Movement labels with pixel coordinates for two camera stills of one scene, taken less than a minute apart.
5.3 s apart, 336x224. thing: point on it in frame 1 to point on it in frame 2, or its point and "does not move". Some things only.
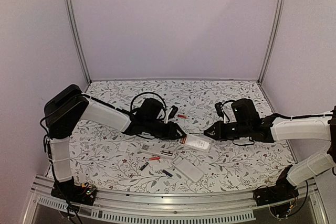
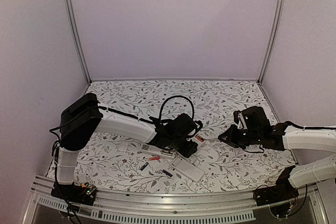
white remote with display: x=157 y=151 does not move
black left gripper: x=171 y=132 to x=190 y=150
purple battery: x=167 y=173 does not move
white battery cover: x=123 y=146 does not move
